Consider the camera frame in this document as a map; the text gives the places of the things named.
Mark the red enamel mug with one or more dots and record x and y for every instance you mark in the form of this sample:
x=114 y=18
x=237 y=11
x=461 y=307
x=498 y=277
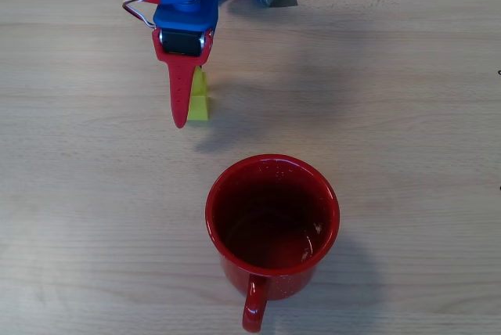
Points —
x=282 y=284

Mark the yellow-green plastic block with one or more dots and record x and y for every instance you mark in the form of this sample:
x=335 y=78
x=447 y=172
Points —
x=199 y=104

